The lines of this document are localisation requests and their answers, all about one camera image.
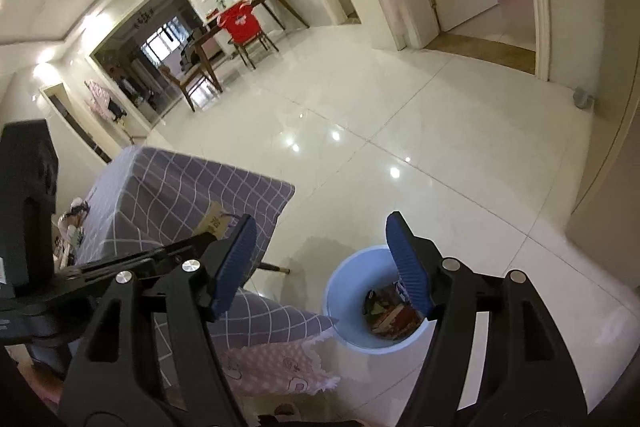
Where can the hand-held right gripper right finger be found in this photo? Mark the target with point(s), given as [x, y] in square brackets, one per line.
[412, 272]

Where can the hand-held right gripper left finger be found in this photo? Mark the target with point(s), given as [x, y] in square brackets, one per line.
[232, 267]

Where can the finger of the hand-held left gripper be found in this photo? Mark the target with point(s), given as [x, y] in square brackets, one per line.
[150, 249]
[100, 279]

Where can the white tissue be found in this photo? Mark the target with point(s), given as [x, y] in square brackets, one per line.
[75, 212]

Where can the beige printed card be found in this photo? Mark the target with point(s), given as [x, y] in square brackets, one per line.
[216, 219]

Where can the brown paper bag red label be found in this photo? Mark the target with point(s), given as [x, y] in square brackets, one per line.
[395, 319]

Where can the light blue waste bin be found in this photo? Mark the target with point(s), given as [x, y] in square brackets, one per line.
[345, 302]

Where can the wooden table leg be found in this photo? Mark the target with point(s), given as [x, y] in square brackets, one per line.
[272, 266]

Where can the blue-grey checked tablecloth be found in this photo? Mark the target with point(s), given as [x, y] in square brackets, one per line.
[175, 187]

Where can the pink lace table cover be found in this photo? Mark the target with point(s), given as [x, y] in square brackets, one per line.
[270, 367]

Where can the wooden coat stand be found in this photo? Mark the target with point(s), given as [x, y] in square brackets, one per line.
[131, 137]

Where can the pink jacket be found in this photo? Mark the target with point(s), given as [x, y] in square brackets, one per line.
[97, 99]

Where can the wooden dining chair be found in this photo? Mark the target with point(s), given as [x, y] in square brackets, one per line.
[192, 79]
[248, 48]

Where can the wooden dining table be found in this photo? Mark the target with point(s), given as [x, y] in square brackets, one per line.
[205, 38]

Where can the small black chandelier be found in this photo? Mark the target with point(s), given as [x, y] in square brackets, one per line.
[144, 18]

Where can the red white garment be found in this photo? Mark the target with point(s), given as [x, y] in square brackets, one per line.
[242, 24]

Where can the grey door stopper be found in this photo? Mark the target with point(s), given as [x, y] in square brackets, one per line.
[582, 98]

